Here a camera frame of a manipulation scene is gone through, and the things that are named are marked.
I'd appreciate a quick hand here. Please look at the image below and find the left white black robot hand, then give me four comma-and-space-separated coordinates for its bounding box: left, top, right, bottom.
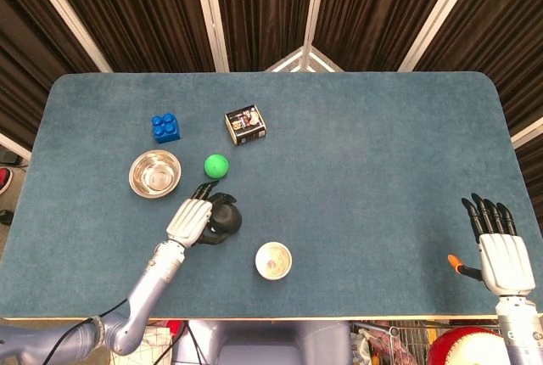
165, 181, 238, 250

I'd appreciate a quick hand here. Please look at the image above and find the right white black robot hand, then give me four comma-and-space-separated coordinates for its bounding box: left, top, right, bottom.
447, 193, 536, 297

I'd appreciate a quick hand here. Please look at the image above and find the black round object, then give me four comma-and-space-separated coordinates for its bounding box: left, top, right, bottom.
210, 194, 243, 237

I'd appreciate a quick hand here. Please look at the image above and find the stainless steel bowl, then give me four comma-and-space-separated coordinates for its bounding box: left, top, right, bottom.
128, 149, 182, 199

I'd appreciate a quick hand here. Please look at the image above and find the green ball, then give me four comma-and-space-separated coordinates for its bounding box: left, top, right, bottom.
204, 153, 231, 180

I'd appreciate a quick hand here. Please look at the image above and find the blue toy building brick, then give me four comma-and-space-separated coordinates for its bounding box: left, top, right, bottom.
151, 112, 182, 145

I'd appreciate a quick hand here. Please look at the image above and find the small printed box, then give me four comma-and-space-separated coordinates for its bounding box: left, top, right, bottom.
224, 102, 268, 147

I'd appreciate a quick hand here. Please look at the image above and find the blue-grey robot torso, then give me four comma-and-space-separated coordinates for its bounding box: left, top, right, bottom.
171, 319, 353, 365

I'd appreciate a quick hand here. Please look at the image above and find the blue felt table mat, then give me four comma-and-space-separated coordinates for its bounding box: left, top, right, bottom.
0, 70, 525, 322

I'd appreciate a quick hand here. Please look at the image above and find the red white floor item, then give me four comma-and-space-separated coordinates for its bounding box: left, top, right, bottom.
0, 167, 14, 196

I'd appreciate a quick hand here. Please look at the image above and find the brown pleated curtain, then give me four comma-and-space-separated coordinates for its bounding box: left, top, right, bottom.
0, 0, 543, 179

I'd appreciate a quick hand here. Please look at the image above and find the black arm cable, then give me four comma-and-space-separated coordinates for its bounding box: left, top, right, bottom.
25, 298, 129, 365

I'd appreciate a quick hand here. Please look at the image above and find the metal wire cart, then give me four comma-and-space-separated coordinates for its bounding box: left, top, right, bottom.
350, 320, 504, 365

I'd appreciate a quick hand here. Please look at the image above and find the white partition frame post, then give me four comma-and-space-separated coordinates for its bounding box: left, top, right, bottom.
398, 0, 483, 72
190, 0, 230, 72
0, 131, 33, 162
511, 116, 543, 148
301, 0, 330, 50
19, 0, 114, 73

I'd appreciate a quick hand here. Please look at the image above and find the white triangular frame foot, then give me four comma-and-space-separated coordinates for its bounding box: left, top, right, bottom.
265, 45, 343, 73

